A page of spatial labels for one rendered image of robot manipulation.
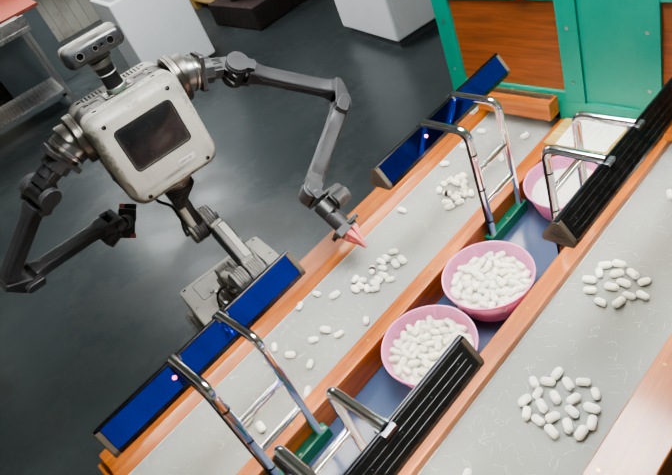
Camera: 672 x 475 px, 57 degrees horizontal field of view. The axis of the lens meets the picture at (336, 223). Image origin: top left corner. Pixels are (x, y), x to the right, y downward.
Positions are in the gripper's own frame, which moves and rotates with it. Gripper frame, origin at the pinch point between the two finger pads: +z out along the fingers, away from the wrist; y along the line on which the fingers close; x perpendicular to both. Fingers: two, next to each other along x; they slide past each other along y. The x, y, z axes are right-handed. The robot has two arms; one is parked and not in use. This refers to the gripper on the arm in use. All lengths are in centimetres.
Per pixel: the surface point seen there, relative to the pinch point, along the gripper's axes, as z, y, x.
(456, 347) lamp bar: 35, -31, -65
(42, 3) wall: -594, 169, 517
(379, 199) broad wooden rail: -9.6, 23.6, 14.8
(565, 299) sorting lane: 52, 14, -32
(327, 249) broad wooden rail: -9.6, -3.9, 14.9
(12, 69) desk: -459, 57, 425
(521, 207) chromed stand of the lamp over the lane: 28, 44, -9
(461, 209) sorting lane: 14.5, 32.8, -1.5
